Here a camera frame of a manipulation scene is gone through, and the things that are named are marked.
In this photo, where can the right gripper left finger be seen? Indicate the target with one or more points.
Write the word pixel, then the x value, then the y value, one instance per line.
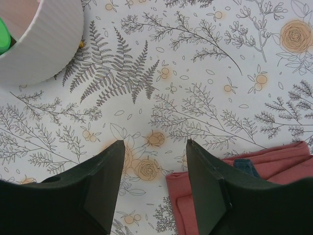
pixel 78 201

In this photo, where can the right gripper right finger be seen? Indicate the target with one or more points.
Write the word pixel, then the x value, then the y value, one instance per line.
pixel 228 201

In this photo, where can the white round organizer container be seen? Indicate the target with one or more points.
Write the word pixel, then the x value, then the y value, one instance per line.
pixel 47 35

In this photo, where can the red cloth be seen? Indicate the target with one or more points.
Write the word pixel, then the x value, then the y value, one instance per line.
pixel 280 165

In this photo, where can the floral table mat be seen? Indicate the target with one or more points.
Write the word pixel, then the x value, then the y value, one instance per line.
pixel 234 75

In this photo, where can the green highlighter in organizer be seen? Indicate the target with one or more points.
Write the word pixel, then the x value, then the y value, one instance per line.
pixel 5 38

